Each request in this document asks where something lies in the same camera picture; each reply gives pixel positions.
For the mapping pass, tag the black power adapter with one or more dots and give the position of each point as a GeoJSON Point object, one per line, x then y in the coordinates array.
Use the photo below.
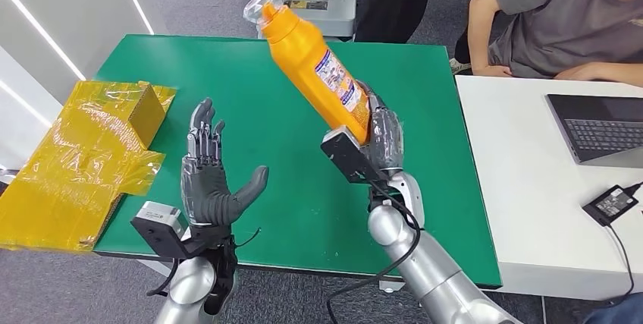
{"type": "Point", "coordinates": [610, 205]}

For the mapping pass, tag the dark grey laptop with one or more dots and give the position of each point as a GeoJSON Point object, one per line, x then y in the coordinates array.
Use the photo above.
{"type": "Point", "coordinates": [603, 133]}

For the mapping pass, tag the yellow taped cardboard box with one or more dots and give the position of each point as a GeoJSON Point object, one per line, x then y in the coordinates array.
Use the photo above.
{"type": "Point", "coordinates": [75, 171]}

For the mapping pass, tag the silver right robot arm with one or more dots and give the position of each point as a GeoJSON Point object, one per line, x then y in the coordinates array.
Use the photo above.
{"type": "Point", "coordinates": [427, 261]}

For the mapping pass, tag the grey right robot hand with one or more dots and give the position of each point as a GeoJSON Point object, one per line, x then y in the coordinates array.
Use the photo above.
{"type": "Point", "coordinates": [387, 140]}

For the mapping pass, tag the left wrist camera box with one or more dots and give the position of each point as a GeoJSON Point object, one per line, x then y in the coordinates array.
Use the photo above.
{"type": "Point", "coordinates": [158, 231]}

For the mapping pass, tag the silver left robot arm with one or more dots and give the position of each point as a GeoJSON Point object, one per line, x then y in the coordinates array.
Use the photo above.
{"type": "Point", "coordinates": [188, 281]}

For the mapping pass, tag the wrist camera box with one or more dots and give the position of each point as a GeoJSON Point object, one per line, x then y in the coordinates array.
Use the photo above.
{"type": "Point", "coordinates": [346, 156]}
{"type": "Point", "coordinates": [158, 231]}

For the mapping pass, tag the person's knee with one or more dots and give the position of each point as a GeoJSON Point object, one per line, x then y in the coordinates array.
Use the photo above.
{"type": "Point", "coordinates": [618, 311]}

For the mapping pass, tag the orange plastic bottle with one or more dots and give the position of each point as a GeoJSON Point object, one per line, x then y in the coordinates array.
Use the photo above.
{"type": "Point", "coordinates": [301, 60]}

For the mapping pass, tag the seated person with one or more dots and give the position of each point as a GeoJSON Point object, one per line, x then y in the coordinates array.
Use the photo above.
{"type": "Point", "coordinates": [562, 20]}

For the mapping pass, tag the standing person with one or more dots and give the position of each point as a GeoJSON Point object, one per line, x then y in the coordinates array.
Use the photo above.
{"type": "Point", "coordinates": [397, 0]}

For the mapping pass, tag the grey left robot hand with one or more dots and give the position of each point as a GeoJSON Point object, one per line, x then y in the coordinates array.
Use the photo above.
{"type": "Point", "coordinates": [206, 193]}

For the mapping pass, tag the grey machine base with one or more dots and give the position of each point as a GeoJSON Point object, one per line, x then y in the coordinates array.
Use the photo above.
{"type": "Point", "coordinates": [331, 20]}

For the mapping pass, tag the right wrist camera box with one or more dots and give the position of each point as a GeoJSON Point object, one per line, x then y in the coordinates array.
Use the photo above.
{"type": "Point", "coordinates": [346, 156]}

